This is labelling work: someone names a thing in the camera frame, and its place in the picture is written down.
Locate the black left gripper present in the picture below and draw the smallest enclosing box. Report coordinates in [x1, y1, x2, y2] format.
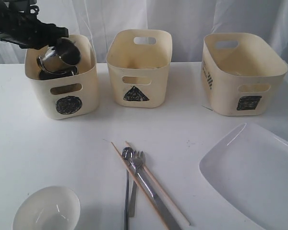
[0, 0, 69, 50]

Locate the steel mug with wire handle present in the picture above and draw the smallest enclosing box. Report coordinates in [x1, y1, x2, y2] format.
[36, 38, 81, 74]

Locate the steel mug with round handle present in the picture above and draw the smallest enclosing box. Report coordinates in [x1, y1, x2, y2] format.
[38, 66, 78, 81]

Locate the wooden chopstick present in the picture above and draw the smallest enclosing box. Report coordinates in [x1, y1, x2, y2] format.
[110, 141, 169, 230]
[125, 141, 191, 228]

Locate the white ceramic bowl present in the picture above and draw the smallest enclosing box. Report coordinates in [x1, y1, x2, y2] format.
[12, 186, 81, 230]

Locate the cream bin with circle mark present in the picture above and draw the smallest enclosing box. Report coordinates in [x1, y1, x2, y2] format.
[24, 34, 100, 120]

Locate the cream bin with triangle mark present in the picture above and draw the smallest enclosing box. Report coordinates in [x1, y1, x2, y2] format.
[107, 29, 172, 108]

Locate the small steel spoon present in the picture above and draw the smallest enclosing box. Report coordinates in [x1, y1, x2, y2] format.
[121, 147, 132, 230]

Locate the white backdrop curtain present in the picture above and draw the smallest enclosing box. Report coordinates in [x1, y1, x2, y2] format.
[0, 0, 288, 65]

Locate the small steel fork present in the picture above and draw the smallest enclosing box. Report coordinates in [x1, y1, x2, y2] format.
[129, 151, 143, 218]

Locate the cream bin with square mark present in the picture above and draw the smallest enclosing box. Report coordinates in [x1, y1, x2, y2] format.
[201, 33, 288, 116]

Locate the steel table knife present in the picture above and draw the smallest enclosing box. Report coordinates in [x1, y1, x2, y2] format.
[129, 158, 181, 230]

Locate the white rectangular plate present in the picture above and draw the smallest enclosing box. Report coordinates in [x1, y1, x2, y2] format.
[199, 123, 288, 230]

